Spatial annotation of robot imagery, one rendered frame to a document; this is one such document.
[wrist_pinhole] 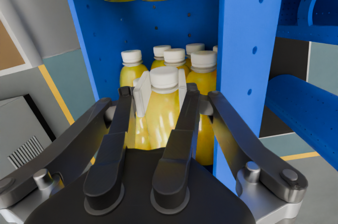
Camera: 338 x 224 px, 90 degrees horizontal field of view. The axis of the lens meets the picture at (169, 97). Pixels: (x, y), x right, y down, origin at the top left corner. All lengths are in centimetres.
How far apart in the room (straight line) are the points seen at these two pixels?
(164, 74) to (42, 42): 43
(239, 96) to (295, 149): 200
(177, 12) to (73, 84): 141
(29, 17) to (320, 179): 268
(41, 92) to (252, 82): 183
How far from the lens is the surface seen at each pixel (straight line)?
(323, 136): 104
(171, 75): 21
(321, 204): 297
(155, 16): 41
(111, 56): 37
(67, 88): 175
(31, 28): 57
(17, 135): 181
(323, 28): 87
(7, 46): 50
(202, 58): 25
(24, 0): 60
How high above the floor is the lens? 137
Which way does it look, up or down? 66 degrees down
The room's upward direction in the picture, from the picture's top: 175 degrees counter-clockwise
